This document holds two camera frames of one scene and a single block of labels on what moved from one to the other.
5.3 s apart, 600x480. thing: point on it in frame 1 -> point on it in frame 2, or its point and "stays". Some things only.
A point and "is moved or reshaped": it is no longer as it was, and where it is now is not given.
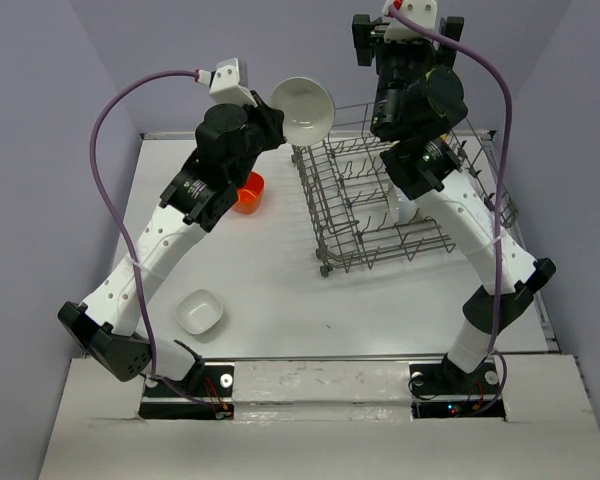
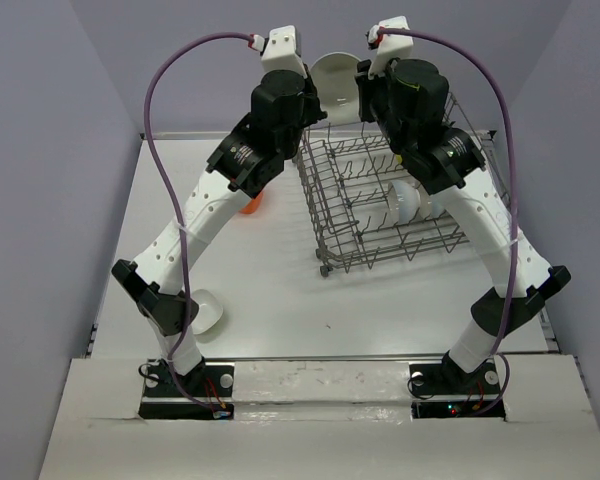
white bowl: [307, 107] is moved or reshaped
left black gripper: [270, 118] -> [311, 92]
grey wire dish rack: [358, 215] stays
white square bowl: [198, 311] stays
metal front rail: [342, 357] stays
